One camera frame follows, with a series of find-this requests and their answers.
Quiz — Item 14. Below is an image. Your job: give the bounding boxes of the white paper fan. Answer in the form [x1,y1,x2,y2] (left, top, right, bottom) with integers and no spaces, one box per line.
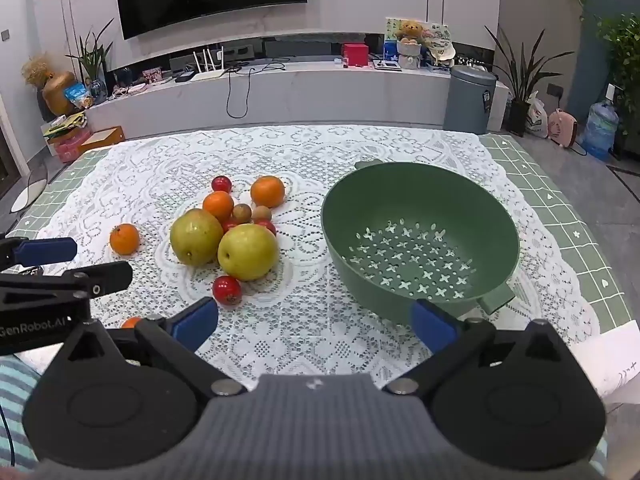
[429,40,457,67]

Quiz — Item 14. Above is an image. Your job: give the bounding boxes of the yellow cardboard box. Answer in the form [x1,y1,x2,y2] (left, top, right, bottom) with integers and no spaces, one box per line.
[77,126,125,154]

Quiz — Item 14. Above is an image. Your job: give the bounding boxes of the round white disc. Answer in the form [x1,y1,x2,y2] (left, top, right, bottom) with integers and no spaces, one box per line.
[10,165,49,213]

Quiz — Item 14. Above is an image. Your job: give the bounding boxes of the white paper sheet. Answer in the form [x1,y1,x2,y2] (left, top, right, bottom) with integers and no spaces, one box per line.
[570,319,640,407]

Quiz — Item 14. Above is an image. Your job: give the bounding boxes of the white plastic bag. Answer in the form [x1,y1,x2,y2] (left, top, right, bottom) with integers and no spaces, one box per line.
[525,91,550,139]

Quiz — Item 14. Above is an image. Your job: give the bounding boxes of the pink box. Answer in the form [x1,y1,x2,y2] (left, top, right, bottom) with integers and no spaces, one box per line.
[49,130,93,163]

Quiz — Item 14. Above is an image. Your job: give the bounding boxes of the long-leaved potted plant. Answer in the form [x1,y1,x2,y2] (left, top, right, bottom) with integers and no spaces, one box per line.
[484,25,561,137]

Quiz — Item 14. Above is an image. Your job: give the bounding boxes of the leafy green pothos plant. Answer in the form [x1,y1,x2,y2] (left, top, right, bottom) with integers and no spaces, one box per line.
[597,12,640,136]

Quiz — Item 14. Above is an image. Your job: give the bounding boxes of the black power cable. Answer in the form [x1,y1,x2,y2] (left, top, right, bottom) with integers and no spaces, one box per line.
[225,61,288,120]

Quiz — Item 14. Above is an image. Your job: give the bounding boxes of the teal striped cloth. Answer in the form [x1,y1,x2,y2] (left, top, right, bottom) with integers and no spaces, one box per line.
[0,355,47,472]

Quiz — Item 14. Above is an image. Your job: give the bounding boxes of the yellow-green packets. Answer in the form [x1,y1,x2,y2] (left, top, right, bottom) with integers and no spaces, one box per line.
[42,112,87,142]

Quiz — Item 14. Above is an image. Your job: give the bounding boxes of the blue water jug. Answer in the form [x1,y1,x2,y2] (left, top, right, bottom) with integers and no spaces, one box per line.
[582,100,620,163]

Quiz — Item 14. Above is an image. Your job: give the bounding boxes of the brown teddy bear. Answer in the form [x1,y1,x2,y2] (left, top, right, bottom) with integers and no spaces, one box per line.
[396,20,425,44]

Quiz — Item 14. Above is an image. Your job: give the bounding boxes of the green landscape painting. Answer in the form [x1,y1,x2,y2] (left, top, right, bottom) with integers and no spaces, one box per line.
[385,17,451,56]

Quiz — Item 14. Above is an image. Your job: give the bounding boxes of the white router with antennas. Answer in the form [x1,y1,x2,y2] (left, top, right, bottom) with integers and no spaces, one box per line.
[190,46,226,82]

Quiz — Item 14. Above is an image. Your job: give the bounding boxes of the blue snack bag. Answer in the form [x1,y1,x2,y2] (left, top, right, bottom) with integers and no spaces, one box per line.
[64,82,94,110]

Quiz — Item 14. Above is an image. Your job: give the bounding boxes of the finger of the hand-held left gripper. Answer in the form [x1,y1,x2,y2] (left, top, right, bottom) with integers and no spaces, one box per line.
[0,260,134,317]
[0,236,79,272]

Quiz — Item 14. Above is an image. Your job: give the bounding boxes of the green checked tablecloth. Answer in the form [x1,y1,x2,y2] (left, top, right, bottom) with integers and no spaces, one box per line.
[10,132,640,356]

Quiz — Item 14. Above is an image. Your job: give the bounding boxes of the green plastic colander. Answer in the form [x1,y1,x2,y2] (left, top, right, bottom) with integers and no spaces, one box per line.
[321,159,521,324]

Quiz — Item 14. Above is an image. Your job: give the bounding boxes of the pink fan heater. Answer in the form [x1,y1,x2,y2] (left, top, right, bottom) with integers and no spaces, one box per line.
[547,108,579,149]

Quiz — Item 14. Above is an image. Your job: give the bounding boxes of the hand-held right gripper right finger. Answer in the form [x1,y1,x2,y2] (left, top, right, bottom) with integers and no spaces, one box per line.
[384,298,599,397]

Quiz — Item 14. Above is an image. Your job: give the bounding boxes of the grey pedal trash can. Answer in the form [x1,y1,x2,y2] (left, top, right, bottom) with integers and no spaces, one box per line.
[442,65,498,136]

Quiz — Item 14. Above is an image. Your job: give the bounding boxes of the white marble tv console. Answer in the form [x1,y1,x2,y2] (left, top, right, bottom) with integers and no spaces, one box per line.
[85,35,507,137]

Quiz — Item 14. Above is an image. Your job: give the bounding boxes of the gold vase with dried flowers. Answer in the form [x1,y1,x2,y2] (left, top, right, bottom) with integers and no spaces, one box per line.
[21,52,76,117]

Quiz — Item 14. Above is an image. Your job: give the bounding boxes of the white lace tablecloth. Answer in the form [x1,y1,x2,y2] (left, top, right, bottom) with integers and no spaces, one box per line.
[37,124,601,378]

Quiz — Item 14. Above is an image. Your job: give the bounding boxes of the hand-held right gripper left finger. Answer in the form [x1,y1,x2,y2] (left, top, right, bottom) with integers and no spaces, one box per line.
[46,296,249,397]

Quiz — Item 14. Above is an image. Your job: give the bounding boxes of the red box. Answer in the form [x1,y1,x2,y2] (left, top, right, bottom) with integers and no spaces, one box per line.
[341,43,370,67]

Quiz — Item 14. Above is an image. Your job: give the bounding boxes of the yellow lemon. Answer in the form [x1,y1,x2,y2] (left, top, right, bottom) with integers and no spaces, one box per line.
[217,223,279,282]
[170,209,224,267]

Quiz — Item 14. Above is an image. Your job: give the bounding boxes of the grassy plant in glass vase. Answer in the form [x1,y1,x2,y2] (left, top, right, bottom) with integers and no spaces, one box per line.
[65,19,115,104]

